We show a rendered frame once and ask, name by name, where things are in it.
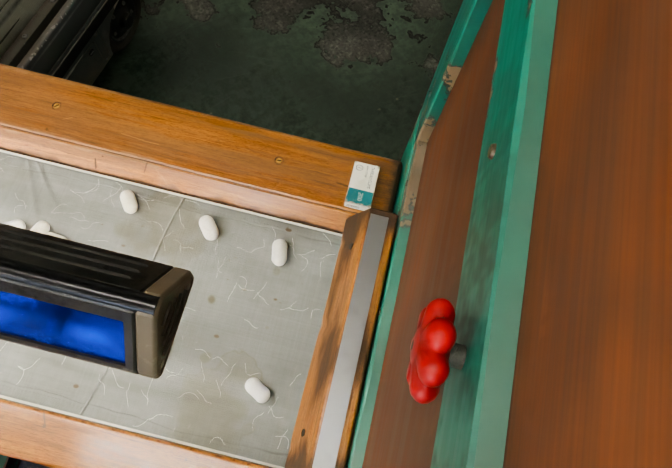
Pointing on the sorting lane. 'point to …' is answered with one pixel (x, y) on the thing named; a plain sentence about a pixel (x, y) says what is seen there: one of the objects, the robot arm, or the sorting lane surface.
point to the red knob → (433, 351)
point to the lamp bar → (89, 301)
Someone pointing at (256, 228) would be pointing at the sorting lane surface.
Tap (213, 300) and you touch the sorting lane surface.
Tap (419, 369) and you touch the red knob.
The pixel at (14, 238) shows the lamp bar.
